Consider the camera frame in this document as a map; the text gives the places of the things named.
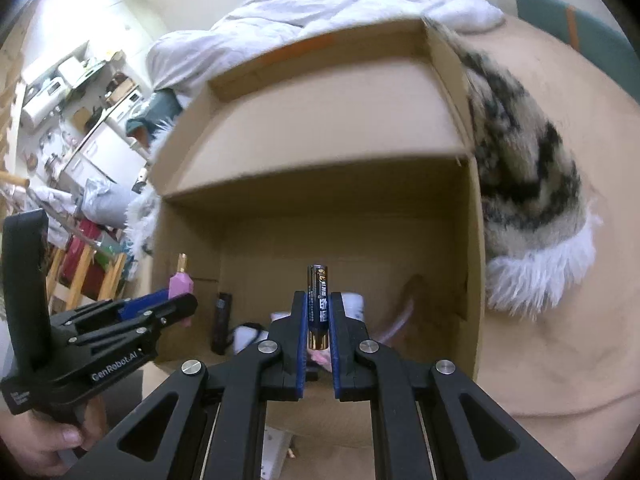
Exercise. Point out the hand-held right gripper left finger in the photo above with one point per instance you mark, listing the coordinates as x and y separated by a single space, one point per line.
301 350

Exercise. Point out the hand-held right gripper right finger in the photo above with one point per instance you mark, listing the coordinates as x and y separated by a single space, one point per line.
334 355

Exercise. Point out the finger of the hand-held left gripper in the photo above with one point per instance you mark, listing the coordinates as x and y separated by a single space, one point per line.
150 322
145 302

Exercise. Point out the pink bottle with gold cap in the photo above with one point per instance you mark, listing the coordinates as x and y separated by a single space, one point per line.
181 284

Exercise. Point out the dark gold-tipped battery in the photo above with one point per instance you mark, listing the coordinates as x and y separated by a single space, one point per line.
318 305

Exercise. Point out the pink patterned pouch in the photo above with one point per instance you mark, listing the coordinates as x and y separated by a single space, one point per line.
400 310

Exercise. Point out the brown cardboard box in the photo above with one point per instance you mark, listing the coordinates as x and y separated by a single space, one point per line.
325 210

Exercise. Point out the person's left hand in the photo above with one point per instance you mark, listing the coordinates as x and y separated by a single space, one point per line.
35 450

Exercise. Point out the wooden chair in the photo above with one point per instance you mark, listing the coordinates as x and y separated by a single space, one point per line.
75 280

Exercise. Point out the white charger plug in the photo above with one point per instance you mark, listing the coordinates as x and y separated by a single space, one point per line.
352 306

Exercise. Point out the white earbuds case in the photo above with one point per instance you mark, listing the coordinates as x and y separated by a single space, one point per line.
247 337

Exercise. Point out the red bag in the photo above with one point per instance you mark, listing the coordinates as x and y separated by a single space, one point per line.
80 255

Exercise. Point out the white booklet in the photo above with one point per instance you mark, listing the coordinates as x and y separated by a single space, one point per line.
277 452

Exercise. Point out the grey plastic bag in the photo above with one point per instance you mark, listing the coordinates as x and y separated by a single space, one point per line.
105 202

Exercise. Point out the white storage shelf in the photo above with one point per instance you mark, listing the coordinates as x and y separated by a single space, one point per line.
100 145

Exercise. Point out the dark green cloth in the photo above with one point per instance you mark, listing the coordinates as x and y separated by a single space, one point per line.
155 110

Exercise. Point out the beige bed sheet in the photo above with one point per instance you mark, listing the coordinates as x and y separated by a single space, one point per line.
550 360

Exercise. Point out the leopard print fuzzy throw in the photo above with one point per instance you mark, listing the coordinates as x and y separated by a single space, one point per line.
525 185

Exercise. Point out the white duvet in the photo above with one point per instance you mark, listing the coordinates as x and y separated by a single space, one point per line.
300 10

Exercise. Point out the teal cushion with orange stripe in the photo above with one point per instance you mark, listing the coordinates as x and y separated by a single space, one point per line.
550 10

